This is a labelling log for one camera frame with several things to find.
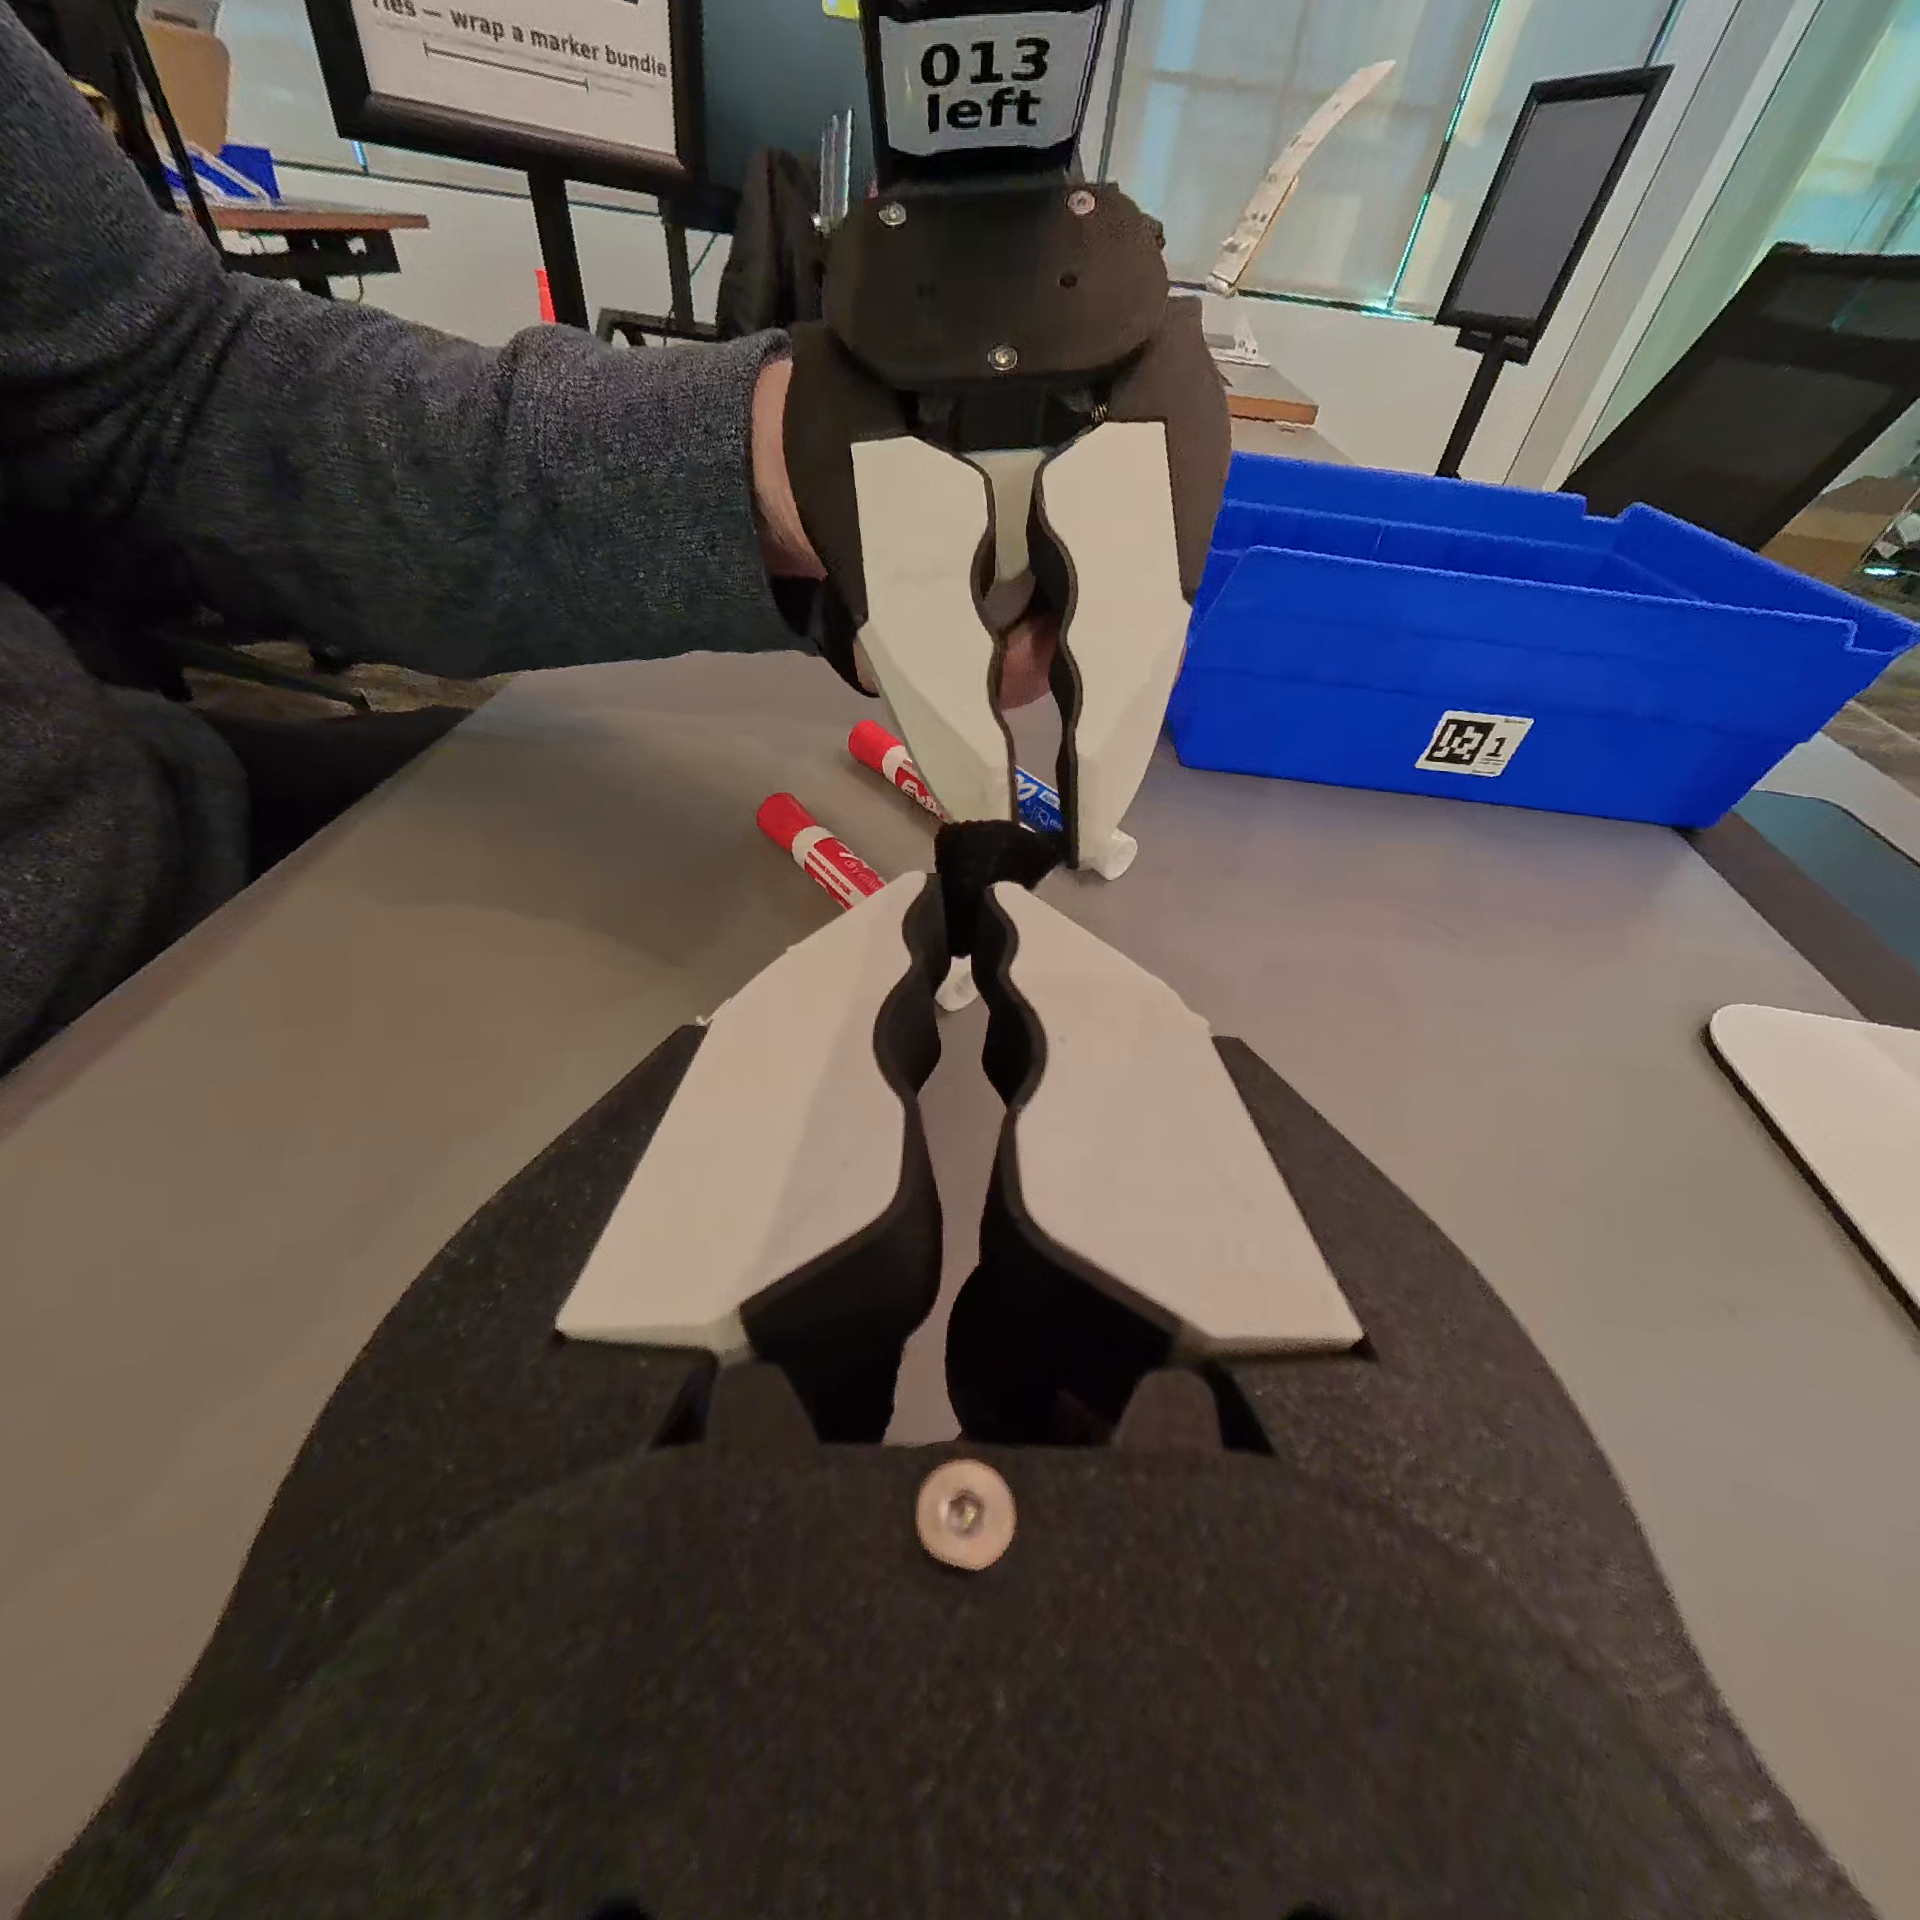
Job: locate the black mesh chair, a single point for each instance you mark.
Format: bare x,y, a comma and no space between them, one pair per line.
1769,405

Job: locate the framed sign on stand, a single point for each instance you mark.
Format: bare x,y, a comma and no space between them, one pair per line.
512,89

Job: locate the black tablet on stand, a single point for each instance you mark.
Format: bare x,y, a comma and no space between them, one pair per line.
1553,208

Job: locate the person's left forearm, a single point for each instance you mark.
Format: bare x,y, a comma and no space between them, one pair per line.
526,496

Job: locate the white slanted strip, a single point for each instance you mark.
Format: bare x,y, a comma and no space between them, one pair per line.
1307,167

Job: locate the black jacket on chair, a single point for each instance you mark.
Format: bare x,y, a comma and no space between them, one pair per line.
772,257

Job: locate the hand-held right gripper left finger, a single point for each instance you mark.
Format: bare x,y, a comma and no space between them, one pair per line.
750,1168

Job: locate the blue dry-erase marker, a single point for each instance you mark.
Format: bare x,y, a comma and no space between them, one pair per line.
1112,861

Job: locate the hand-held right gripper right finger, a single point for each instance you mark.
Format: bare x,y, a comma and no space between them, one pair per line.
1169,1188

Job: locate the person's left hand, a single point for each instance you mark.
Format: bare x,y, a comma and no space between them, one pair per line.
778,483

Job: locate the red dry-erase marker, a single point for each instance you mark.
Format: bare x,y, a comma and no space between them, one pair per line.
820,857
885,758

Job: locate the wood-edged table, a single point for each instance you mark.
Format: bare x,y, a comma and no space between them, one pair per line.
327,228

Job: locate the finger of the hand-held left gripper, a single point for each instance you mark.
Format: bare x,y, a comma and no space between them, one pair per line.
1125,601
915,601

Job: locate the white board with dark edge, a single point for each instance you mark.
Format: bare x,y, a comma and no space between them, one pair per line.
1844,1127

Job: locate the blue plastic bin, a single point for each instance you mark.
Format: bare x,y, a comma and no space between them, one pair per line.
1350,660

